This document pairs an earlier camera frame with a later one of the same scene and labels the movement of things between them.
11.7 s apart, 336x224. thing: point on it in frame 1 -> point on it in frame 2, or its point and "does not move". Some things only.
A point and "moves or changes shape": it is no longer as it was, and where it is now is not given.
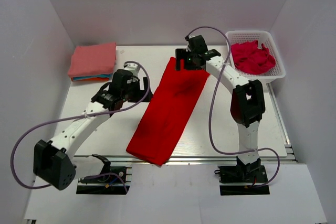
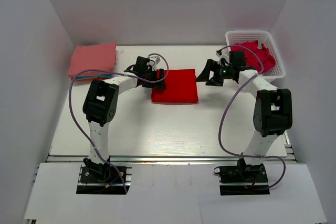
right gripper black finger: (181, 53) -> (217, 80)
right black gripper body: (191, 63) -> (227, 72)
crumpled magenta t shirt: (248, 57) does not move
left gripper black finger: (145, 95) -> (161, 84)
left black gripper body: (134, 90) -> (150, 75)
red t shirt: (159, 130) moves or changes shape
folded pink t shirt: (98, 59) does not move
